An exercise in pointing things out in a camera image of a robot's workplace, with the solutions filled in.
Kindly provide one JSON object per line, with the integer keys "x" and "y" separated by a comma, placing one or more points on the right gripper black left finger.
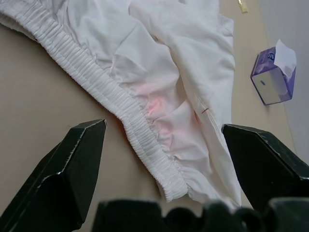
{"x": 55, "y": 174}

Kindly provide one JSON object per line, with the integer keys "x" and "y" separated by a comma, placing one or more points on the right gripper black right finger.
{"x": 270, "y": 164}

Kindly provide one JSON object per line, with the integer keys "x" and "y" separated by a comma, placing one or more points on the white shirt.
{"x": 144, "y": 60}

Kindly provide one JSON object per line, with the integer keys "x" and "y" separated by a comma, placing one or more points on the purple tissue box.
{"x": 270, "y": 87}

